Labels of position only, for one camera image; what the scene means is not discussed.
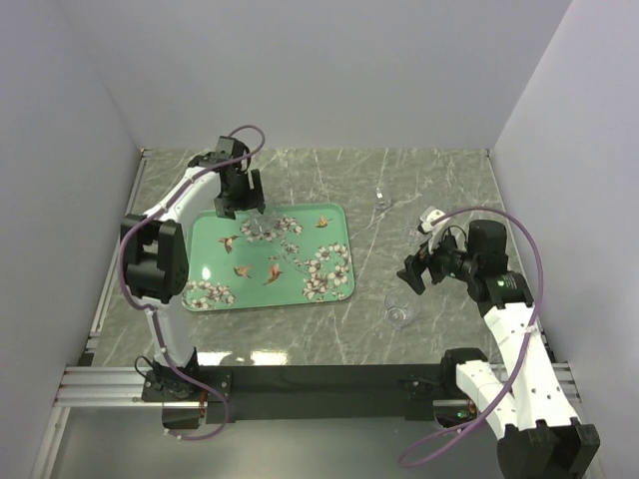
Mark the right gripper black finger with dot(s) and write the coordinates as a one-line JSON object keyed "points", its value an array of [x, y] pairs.
{"points": [[436, 264], [412, 272]]}

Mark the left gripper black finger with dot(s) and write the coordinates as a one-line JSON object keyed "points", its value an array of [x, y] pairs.
{"points": [[224, 209], [258, 201]]}

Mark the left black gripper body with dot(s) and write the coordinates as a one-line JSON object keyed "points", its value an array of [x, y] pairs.
{"points": [[241, 198]]}

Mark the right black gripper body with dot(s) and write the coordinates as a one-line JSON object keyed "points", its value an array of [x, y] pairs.
{"points": [[460, 262]]}

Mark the small clear glass mid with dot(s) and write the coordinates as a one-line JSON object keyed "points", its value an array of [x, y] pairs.
{"points": [[412, 235]]}

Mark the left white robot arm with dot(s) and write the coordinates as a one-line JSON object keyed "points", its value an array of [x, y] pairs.
{"points": [[153, 264]]}

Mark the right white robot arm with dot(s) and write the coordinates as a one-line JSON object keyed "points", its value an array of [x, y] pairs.
{"points": [[539, 433]]}

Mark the green floral bird tray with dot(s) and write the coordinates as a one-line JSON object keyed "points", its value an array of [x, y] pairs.
{"points": [[309, 260]]}

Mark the clear stemmed glass far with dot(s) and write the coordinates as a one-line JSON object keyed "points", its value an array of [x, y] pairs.
{"points": [[382, 198]]}

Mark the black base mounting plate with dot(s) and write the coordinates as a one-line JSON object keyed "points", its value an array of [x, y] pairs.
{"points": [[414, 392]]}

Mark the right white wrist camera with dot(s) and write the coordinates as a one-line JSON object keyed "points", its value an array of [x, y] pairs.
{"points": [[432, 223]]}

